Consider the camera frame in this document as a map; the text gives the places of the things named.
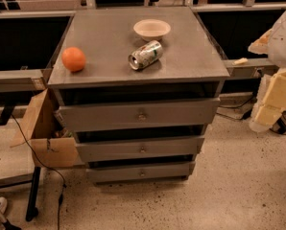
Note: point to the orange fruit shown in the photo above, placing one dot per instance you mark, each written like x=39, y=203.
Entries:
x=73, y=59

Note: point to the brown cardboard box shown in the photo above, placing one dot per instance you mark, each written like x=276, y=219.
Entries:
x=41, y=129

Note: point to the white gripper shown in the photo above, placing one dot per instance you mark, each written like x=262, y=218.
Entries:
x=283, y=45

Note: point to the grey drawer cabinet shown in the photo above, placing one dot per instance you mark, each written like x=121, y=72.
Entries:
x=190, y=68

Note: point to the black tripod leg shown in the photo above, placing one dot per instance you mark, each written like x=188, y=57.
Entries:
x=0, y=218

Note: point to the grey top drawer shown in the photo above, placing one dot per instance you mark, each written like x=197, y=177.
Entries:
x=113, y=116

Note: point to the crushed green soda can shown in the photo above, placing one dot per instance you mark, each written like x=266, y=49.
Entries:
x=145, y=55

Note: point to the white paper bowl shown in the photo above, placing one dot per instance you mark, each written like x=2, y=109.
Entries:
x=152, y=29

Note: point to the small cream foam piece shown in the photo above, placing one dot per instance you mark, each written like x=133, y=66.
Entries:
x=240, y=61

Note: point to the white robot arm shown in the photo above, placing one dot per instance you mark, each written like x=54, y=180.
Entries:
x=276, y=53

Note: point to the grey bottom drawer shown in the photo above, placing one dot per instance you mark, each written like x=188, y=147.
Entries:
x=141, y=172

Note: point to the black table leg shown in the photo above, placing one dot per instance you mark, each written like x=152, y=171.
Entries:
x=32, y=211

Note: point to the grey middle drawer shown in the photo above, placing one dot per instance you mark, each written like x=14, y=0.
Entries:
x=139, y=148

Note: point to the grey drawer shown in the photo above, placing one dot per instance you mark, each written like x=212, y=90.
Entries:
x=113, y=116
x=141, y=172
x=139, y=148

